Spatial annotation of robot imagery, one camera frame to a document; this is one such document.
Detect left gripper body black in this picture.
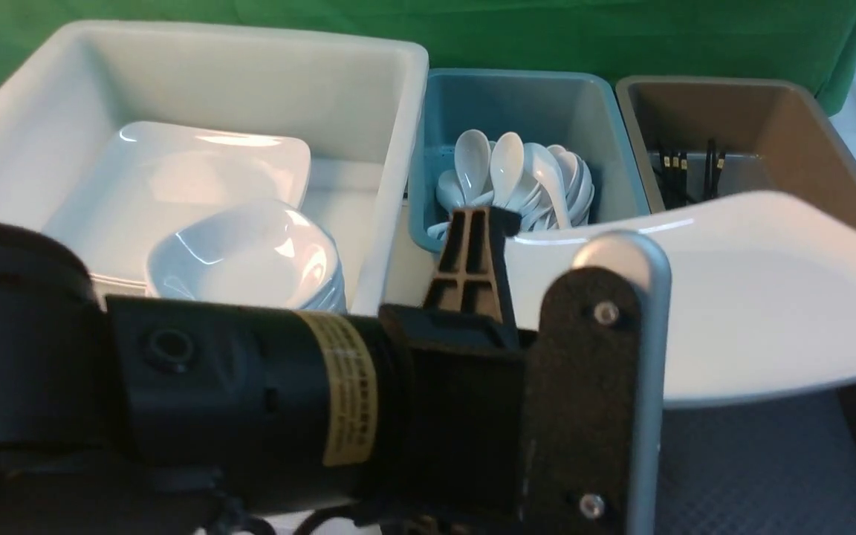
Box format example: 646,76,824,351
378,305,536,525

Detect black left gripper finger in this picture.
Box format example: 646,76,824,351
422,207,521,328

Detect large white square plate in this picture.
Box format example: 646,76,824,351
504,192,856,409

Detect pile of white spoons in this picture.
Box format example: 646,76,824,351
430,129,597,233

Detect teal plastic bin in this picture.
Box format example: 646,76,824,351
407,68,651,253

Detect stack of white bowls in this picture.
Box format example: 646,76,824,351
145,199,347,312

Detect large white plastic tub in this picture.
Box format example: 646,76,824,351
0,21,428,315

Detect black chopsticks in bin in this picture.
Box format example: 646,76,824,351
653,138,727,210

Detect brown plastic bin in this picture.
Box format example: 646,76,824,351
615,76,856,228

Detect stack of white square plates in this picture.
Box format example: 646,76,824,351
43,121,311,285

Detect black serving tray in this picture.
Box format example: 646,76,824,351
653,385,856,534

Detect green backdrop cloth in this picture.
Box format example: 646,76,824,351
0,1,856,114

